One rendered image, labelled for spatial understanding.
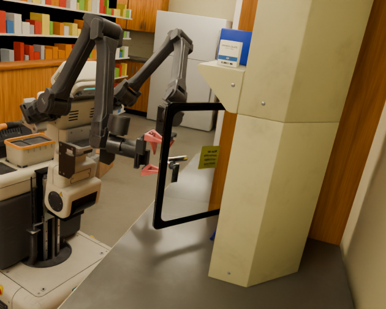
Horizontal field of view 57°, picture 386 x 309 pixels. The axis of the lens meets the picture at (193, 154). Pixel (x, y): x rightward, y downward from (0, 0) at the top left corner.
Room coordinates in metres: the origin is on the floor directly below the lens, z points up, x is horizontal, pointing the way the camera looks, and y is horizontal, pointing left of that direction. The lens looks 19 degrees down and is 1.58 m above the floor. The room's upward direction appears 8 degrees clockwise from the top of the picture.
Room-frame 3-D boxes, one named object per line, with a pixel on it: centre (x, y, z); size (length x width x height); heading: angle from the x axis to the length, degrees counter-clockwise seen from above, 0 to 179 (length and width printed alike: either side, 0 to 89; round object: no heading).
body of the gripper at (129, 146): (1.08, 0.19, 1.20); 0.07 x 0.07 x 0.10; 77
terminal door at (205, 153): (1.05, -0.03, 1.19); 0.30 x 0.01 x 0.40; 128
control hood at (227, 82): (1.01, -0.07, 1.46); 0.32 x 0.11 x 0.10; 167
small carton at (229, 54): (0.95, -0.06, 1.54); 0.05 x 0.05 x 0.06; 78
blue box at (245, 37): (1.08, -0.09, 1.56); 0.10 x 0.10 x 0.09; 77
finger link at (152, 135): (1.07, 0.12, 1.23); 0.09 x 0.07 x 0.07; 77
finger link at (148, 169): (1.07, 0.12, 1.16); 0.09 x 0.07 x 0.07; 77
